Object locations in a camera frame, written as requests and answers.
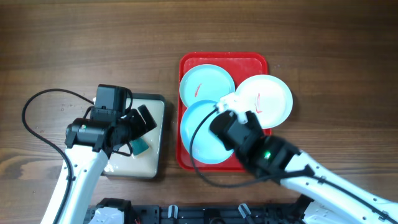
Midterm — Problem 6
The green yellow sponge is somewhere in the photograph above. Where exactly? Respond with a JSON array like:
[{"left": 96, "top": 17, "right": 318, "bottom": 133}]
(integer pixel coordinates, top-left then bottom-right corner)
[{"left": 130, "top": 138, "right": 149, "bottom": 156}]

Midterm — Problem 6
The white plate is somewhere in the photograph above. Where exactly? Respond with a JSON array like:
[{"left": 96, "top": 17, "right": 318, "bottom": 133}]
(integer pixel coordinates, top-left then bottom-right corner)
[{"left": 236, "top": 75, "right": 293, "bottom": 129}]

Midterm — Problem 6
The light blue plate front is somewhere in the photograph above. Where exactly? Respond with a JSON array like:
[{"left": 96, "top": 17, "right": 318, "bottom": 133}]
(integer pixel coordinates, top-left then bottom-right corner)
[{"left": 180, "top": 100, "right": 233, "bottom": 165}]

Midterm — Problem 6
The light blue plate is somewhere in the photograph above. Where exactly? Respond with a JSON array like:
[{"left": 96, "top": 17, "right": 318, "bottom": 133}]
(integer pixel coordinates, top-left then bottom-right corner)
[
  {"left": 179, "top": 64, "right": 236, "bottom": 108},
  {"left": 180, "top": 100, "right": 233, "bottom": 165}
]

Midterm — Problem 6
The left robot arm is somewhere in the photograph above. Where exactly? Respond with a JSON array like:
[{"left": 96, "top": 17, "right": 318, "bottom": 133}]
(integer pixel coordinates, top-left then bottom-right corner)
[{"left": 41, "top": 105, "right": 157, "bottom": 223}]

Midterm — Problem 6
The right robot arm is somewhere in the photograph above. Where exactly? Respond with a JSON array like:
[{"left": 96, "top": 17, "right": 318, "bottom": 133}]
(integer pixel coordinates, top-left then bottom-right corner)
[{"left": 210, "top": 93, "right": 397, "bottom": 223}]

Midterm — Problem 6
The red plastic tray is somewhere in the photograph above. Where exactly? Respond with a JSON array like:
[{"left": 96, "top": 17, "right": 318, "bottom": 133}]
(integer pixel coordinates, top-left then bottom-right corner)
[{"left": 175, "top": 52, "right": 268, "bottom": 172}]

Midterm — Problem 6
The black tray with soapy water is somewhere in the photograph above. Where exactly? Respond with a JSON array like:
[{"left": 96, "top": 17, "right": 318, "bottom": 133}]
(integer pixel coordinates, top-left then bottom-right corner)
[{"left": 103, "top": 93, "right": 166, "bottom": 179}]

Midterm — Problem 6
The light blue plate rear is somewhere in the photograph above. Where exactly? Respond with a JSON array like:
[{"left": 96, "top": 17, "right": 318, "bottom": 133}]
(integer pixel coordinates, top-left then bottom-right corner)
[{"left": 179, "top": 64, "right": 236, "bottom": 108}]

